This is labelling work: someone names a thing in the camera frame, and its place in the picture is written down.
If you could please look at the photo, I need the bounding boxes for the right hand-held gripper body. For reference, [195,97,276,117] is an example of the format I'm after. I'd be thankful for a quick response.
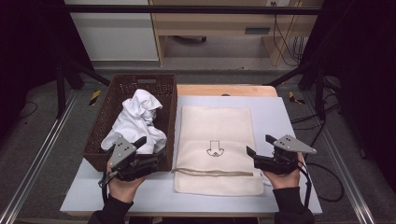
[253,134,318,175]

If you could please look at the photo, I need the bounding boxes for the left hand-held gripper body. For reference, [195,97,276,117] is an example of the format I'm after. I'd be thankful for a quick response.
[98,135,160,189]

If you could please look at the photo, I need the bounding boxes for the white shirt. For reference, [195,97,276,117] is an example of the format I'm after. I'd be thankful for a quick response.
[100,89,168,155]

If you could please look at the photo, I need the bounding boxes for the cream drawstring laundry bag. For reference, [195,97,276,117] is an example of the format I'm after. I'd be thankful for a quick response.
[172,105,265,197]

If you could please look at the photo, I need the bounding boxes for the brown wicker basket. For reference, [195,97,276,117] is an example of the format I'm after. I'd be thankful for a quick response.
[81,73,178,173]

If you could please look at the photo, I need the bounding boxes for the person's right hand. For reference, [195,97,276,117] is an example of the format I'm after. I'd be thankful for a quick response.
[262,152,307,190]

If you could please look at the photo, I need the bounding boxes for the person's left hand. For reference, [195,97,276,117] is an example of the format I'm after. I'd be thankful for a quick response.
[106,161,148,204]

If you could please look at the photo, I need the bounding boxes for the yellow black floor marker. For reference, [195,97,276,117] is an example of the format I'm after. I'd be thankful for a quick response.
[288,91,306,105]
[89,90,103,106]

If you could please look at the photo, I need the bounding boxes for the black metal stand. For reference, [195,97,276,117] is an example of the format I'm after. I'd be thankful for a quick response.
[55,55,112,119]
[263,59,341,122]

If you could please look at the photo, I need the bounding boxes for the white cabinet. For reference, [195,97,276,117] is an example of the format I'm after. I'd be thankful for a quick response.
[64,0,160,62]

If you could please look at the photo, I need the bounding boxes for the black curtain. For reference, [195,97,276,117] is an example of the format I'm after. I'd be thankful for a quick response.
[0,0,94,139]
[299,0,396,194]

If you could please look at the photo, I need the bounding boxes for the light wooden desk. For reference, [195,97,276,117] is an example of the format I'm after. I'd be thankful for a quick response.
[148,0,325,67]

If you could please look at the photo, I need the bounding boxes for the right hand-held gripper cable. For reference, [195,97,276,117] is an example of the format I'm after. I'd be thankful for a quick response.
[297,160,314,210]

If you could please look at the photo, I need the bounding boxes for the hand-held gripper cable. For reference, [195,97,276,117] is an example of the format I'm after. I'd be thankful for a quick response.
[100,145,115,203]
[297,160,314,210]

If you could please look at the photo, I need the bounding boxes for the left hand-held gripper cable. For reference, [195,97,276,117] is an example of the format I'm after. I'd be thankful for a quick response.
[100,145,115,203]

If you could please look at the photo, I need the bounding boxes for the aluminium floor rail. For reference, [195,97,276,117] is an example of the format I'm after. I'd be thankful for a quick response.
[0,89,79,224]
[302,90,376,224]

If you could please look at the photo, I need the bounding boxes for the black looped floor cable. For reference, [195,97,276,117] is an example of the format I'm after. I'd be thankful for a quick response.
[305,161,346,203]

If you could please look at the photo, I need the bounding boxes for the black cables under desk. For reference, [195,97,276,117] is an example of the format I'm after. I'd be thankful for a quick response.
[272,13,307,67]

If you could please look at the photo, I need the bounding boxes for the thin black floor cable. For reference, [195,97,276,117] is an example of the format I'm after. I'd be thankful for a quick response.
[15,101,39,120]

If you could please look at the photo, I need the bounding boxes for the black horizontal frame bar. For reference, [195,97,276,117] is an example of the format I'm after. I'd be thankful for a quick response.
[64,4,322,15]

